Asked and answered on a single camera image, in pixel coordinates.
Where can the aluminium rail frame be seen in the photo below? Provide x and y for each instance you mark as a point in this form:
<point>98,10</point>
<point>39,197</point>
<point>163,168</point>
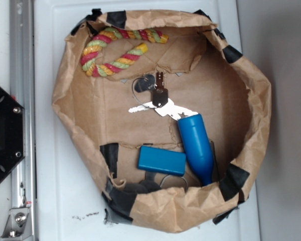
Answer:
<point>22,87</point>

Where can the silver keys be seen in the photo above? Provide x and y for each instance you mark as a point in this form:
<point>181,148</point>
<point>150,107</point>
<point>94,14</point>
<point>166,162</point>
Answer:
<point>160,102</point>

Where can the brown paper bag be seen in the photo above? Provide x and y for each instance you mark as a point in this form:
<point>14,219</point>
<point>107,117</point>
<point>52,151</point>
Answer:
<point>202,72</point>

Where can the blue rectangular block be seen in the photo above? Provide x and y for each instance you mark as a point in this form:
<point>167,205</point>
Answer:
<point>162,161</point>

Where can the blue plastic bottle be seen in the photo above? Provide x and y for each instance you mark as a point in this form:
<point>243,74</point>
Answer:
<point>197,147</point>

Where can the metal corner bracket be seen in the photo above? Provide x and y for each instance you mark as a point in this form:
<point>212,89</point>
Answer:
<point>18,225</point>

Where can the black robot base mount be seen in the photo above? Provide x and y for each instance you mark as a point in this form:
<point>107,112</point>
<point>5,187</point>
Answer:
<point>11,134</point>

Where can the multicolour rope toy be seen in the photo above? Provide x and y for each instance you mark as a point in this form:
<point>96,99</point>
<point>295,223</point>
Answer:
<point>110,34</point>

